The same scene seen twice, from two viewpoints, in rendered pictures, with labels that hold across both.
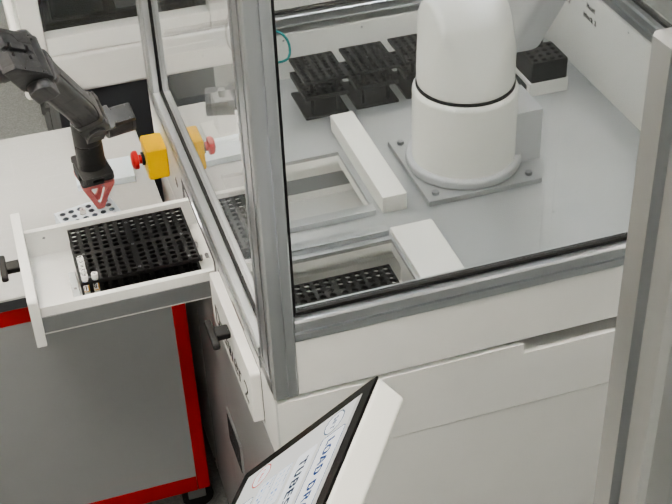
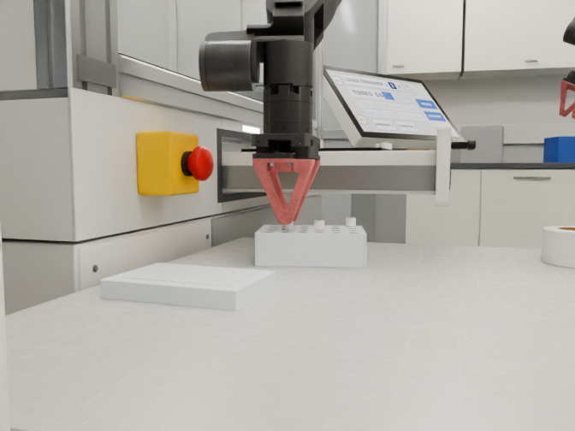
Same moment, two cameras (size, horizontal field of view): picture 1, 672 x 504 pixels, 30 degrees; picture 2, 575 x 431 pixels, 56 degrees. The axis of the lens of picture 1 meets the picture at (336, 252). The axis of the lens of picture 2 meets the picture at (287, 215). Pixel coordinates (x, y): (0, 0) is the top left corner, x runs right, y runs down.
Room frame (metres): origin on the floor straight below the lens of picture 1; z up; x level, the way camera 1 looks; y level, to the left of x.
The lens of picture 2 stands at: (2.71, 0.84, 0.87)
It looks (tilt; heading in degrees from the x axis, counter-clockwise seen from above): 5 degrees down; 213
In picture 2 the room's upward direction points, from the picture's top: straight up
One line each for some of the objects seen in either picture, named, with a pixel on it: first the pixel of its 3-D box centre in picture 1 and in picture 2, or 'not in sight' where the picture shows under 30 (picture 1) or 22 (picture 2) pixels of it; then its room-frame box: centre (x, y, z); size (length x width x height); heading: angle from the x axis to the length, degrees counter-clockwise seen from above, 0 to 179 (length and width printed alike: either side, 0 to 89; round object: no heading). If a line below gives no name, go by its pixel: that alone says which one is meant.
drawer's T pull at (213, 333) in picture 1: (218, 333); not in sight; (1.63, 0.20, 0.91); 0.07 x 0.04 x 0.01; 16
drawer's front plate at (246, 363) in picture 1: (235, 343); not in sight; (1.64, 0.18, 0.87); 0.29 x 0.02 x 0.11; 16
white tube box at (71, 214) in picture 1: (90, 221); (311, 245); (2.16, 0.51, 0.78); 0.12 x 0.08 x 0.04; 119
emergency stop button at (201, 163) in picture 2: (138, 159); (197, 163); (2.24, 0.41, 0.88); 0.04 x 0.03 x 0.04; 16
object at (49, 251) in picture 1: (139, 258); (317, 171); (1.91, 0.37, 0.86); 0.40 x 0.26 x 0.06; 106
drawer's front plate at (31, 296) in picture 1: (27, 278); (444, 166); (1.85, 0.57, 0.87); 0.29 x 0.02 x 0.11; 16
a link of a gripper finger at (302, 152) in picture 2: (96, 186); (287, 182); (2.18, 0.49, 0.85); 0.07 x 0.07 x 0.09; 23
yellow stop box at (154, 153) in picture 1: (153, 156); (171, 163); (2.25, 0.38, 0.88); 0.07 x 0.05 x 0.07; 16
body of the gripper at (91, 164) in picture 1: (90, 157); (287, 121); (2.18, 0.49, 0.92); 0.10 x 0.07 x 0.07; 23
